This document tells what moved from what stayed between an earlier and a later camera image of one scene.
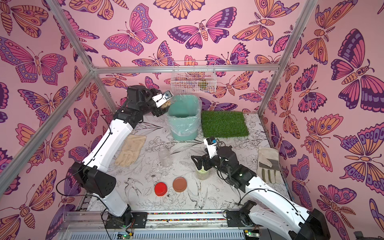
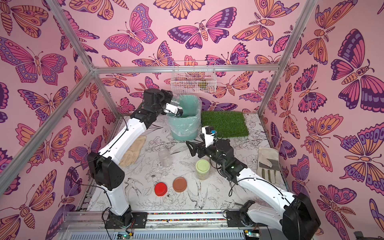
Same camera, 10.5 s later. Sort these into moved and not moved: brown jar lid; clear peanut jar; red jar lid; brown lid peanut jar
Moved: brown lid peanut jar
Not moved: brown jar lid; red jar lid; clear peanut jar
